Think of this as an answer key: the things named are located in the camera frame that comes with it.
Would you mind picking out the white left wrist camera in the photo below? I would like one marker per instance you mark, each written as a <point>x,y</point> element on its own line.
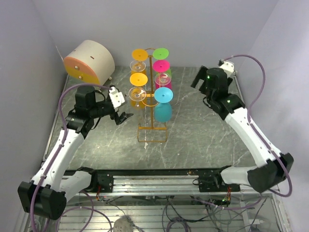
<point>117,97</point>

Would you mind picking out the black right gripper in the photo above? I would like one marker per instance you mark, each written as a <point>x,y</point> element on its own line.
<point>203,75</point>

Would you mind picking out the cream round drawer box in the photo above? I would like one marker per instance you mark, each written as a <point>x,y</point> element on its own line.
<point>90,62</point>

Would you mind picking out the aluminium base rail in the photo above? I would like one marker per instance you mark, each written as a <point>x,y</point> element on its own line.
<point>147,185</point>

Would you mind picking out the gold wire glass rack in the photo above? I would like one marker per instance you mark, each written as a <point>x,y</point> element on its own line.
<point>146,115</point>

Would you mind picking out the clear wine glass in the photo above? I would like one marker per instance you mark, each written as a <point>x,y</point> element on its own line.
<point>162,79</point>
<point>137,66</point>
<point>137,95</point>

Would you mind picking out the pink plastic wine glass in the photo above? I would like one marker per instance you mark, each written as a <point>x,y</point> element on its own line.
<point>168,86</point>

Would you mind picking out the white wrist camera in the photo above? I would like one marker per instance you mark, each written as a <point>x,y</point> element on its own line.
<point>117,97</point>
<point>227,66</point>

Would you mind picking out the green plastic wine glass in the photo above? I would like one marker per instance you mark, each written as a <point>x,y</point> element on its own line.
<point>161,56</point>

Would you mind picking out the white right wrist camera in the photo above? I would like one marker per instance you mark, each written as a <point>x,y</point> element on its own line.
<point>227,66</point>

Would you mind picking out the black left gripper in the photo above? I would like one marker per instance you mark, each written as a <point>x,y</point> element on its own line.
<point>118,119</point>

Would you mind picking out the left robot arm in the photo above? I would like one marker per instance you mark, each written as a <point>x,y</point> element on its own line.
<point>47,193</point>

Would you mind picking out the orange wine glass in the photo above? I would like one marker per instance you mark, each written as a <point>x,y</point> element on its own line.
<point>141,55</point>
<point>138,80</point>

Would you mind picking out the blue plastic wine glass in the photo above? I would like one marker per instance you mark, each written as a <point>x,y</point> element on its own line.
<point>163,111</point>

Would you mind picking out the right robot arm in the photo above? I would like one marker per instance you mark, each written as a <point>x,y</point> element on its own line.
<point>271,165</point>

